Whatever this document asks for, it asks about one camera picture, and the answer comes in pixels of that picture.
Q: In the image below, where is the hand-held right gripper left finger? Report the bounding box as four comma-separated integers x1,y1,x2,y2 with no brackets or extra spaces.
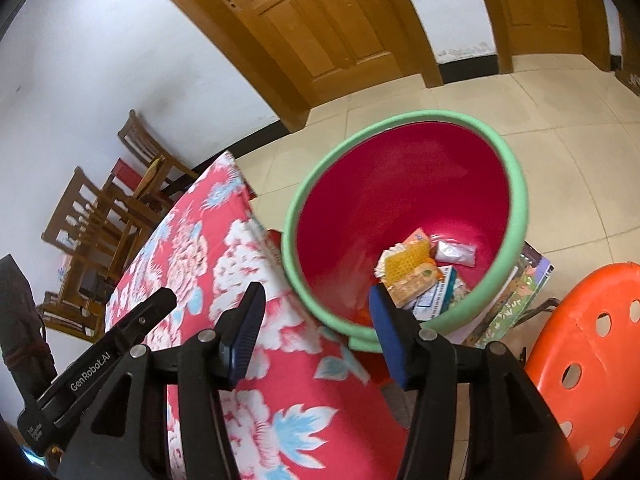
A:
57,281,267,480

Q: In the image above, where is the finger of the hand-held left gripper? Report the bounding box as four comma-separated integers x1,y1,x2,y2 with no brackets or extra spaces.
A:
102,287,178,349

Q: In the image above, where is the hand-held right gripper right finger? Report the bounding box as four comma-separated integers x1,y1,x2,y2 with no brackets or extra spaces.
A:
368,285,583,480

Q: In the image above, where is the orange snack packet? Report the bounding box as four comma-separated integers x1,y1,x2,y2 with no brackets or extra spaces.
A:
387,257,443,308

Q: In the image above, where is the white and green box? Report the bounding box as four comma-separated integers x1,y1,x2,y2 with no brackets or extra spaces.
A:
412,265,471,321

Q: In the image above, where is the large yellow foam net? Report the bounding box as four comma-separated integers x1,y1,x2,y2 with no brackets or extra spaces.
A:
381,240,432,287

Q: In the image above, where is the silver foil packet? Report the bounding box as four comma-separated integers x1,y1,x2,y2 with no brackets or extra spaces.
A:
432,240,478,267

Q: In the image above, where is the red basin with green rim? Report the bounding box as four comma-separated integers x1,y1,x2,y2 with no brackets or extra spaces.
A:
281,109,530,353

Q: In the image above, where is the red floral tablecloth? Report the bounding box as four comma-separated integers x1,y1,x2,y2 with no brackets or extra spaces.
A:
104,151,416,480

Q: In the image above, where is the dark cloth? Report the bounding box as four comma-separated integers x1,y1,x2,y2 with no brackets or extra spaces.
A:
0,254,58,401

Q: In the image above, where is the wooden dining table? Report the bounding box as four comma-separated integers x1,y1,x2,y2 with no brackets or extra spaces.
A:
57,192,168,311

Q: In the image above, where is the tall wooden chair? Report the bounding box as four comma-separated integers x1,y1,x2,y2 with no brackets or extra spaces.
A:
41,166,151,281

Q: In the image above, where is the stack of books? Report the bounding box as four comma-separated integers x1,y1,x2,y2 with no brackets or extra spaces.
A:
450,240,556,348

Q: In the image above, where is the yellow seat cushion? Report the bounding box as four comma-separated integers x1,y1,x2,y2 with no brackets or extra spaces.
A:
132,155,166,196

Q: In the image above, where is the red flat box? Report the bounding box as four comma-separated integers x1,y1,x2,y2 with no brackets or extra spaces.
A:
110,157,148,191

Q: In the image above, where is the wooden chair with cushion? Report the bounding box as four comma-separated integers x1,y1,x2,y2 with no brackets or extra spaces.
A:
117,109,201,197

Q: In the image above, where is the orange plastic stool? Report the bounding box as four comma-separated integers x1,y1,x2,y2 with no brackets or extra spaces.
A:
522,262,640,480

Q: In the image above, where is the dark wooden furniture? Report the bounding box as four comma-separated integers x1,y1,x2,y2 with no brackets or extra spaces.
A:
615,10,640,96

